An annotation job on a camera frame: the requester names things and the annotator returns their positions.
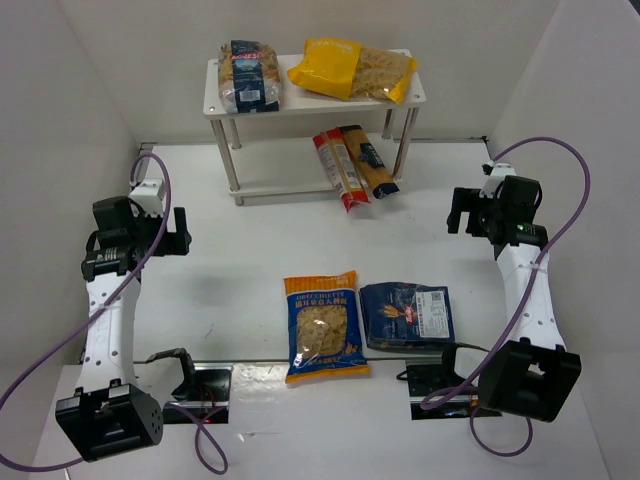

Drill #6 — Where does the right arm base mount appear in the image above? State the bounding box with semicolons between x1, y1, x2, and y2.
397;343;503;421

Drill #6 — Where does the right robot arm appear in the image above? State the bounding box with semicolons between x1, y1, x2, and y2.
447;175;582;422

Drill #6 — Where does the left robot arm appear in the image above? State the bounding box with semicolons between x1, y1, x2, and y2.
55;196;195;462

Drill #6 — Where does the blue clear pasta bag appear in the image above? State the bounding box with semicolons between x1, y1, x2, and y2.
218;40;282;114

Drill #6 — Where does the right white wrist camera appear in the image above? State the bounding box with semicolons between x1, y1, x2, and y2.
479;161;516;199

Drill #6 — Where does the yellow blue spaghetti pack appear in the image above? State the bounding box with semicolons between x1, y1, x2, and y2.
338;125;399;200

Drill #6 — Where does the dark blue pasta box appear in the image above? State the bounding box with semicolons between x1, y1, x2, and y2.
359;282;455;351

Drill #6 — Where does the red spaghetti pack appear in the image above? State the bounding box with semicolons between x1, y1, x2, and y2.
313;128;369;212

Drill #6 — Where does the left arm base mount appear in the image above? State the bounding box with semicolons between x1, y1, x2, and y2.
134;358;233;424

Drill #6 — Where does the white two-tier shelf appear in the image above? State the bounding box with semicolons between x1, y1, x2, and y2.
203;54;426;206

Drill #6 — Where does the orange blue orecchiette bag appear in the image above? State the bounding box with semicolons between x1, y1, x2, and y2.
284;270;370;385

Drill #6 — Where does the yellow fusilli pasta bag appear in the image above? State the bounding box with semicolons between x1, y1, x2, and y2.
288;37;417;104

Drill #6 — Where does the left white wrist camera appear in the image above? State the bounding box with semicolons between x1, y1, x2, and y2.
128;179;166;218

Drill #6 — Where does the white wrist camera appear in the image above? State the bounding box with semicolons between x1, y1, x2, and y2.
128;179;166;218
479;161;516;199

